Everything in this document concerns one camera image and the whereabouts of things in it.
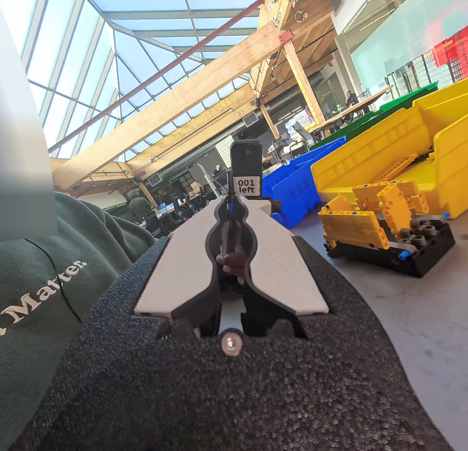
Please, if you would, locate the yellow plastic bin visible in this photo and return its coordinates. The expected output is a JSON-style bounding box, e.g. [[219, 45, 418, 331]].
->
[[311, 80, 468, 219]]

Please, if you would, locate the yellow black lego model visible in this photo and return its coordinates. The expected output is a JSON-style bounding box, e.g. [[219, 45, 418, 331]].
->
[[317, 179, 457, 279]]

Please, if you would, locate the long wooden desk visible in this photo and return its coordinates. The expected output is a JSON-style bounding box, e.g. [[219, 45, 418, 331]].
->
[[314, 85, 393, 137]]

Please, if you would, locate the green plastic bin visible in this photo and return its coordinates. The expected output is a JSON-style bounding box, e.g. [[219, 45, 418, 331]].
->
[[309, 81, 439, 151]]

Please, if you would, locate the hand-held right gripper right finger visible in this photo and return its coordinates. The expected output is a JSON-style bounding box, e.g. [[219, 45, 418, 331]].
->
[[239, 195, 330, 338]]

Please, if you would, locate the blue plastic bin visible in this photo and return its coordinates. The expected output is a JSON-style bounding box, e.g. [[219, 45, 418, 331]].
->
[[261, 136, 347, 229]]

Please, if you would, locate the orange lego frame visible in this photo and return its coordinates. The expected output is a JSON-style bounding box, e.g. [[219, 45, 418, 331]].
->
[[373, 154, 418, 182]]

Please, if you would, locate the group of black office chairs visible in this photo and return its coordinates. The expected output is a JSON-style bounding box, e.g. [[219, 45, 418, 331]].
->
[[144, 193, 220, 236]]

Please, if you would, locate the stack of red crates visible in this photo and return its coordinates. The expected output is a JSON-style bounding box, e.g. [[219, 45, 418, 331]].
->
[[433, 32, 468, 67]]

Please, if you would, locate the stack of clear storage boxes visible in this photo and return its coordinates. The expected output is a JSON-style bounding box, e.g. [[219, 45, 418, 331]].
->
[[285, 111, 315, 137]]

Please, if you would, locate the wooden pillar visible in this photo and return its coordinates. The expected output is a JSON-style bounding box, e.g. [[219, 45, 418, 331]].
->
[[282, 38, 331, 137], [260, 103, 280, 140]]

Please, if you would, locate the person's left hand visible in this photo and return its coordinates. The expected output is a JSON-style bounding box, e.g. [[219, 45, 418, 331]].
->
[[216, 251, 247, 277]]

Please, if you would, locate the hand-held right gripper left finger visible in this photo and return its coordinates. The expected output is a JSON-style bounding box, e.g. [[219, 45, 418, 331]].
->
[[134, 196, 225, 338]]

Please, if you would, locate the handwritten whiteboard sign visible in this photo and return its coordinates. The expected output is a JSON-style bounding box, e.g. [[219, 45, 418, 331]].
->
[[215, 140, 234, 170]]

